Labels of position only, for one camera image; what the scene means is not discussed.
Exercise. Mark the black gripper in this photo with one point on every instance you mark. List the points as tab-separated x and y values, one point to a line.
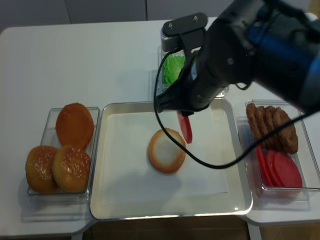
222	60

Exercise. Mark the red tomato slice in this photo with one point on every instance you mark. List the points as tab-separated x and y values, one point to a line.
185	127

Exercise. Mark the black blue robot arm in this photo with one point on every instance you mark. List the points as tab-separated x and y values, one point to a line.
264	41

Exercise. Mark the green lettuce leaf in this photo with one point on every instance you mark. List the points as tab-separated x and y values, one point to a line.
171	68

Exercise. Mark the bottom bun half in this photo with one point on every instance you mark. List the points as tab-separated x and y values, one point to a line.
164	155

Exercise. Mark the leftmost brown patty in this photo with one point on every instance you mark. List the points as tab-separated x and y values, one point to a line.
250	113

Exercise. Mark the brown patty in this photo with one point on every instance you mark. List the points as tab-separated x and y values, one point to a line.
259	116
287	136
268	117
250	113

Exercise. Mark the white metal tray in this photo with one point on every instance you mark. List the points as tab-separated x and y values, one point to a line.
237	201

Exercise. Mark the white paper sheet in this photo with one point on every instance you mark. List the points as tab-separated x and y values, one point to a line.
128	175

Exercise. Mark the middle tomato slice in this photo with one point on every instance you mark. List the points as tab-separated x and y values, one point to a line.
266	167

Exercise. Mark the rightmost brown patty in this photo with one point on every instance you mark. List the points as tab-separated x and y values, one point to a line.
287	136

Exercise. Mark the plain orange bun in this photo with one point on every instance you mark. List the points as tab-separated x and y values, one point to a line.
74	126

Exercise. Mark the clear patty tomato container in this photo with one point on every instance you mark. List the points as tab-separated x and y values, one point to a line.
304	158

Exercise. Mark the front tomato slice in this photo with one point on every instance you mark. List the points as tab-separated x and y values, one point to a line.
286	171

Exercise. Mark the right sesame bun top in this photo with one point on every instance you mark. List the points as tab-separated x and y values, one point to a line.
71	168

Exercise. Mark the sesame bun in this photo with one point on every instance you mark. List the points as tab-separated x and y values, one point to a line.
71	168
38	169

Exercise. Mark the clear left bun container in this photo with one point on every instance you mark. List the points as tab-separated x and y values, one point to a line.
50	138

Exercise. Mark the left sesame bun top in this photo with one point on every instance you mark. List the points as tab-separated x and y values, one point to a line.
38	169

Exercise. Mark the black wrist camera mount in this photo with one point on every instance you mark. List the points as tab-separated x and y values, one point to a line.
184	34

